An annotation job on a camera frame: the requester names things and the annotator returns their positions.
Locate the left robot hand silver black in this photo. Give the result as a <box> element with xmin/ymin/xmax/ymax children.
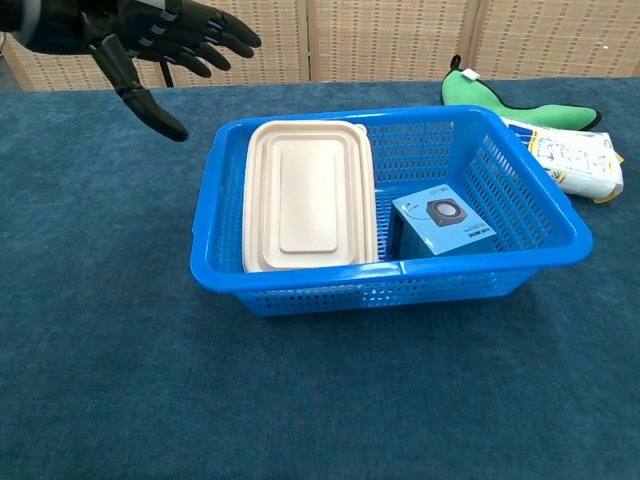
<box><xmin>14</xmin><ymin>0</ymin><xmax>263</xmax><ymax>143</ymax></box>

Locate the beige lidded lunch box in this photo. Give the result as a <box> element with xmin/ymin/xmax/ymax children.
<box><xmin>242</xmin><ymin>119</ymin><xmax>380</xmax><ymax>274</ymax></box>

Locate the green cloth with black trim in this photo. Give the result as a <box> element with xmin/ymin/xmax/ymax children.
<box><xmin>439</xmin><ymin>54</ymin><xmax>603</xmax><ymax>134</ymax></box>

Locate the small blue speaker box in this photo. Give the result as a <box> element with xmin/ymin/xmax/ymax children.
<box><xmin>389</xmin><ymin>183</ymin><xmax>499</xmax><ymax>261</ymax></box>

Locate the white snack package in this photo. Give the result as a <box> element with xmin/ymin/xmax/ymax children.
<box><xmin>499</xmin><ymin>115</ymin><xmax>626</xmax><ymax>204</ymax></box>

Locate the bamboo folding screen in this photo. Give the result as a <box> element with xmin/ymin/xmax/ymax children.
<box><xmin>0</xmin><ymin>0</ymin><xmax>640</xmax><ymax>92</ymax></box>

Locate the teal table cover mat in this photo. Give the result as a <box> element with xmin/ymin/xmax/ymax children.
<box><xmin>0</xmin><ymin>76</ymin><xmax>640</xmax><ymax>480</ymax></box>

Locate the blue perforated plastic basket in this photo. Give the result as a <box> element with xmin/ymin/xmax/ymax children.
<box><xmin>189</xmin><ymin>104</ymin><xmax>595</xmax><ymax>319</ymax></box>

